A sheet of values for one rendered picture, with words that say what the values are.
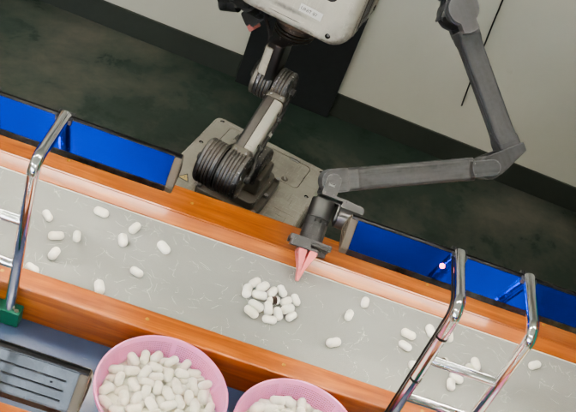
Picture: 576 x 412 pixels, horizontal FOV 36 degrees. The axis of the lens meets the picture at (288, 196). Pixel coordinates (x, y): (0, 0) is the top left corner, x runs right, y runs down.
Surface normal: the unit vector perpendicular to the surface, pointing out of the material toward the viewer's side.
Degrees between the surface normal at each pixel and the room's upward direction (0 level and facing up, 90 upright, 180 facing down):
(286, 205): 0
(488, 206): 0
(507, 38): 90
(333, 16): 90
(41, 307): 90
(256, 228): 0
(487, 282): 58
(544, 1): 90
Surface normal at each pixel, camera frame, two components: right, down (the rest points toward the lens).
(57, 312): -0.14, 0.60
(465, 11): 0.12, 0.02
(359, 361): 0.30, -0.73
